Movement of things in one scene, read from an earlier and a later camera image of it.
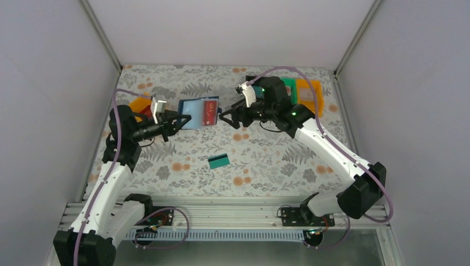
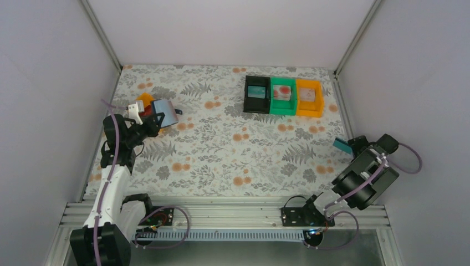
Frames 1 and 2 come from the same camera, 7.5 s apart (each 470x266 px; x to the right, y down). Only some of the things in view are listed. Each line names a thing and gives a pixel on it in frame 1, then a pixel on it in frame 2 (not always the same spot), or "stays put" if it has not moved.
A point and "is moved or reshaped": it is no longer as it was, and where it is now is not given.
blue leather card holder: x=194 y=108 is moved or reshaped
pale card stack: x=306 y=95 stays put
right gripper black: x=240 y=114 -> x=357 y=144
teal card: x=218 y=160 is moved or reshaped
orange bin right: x=305 y=95 stays put
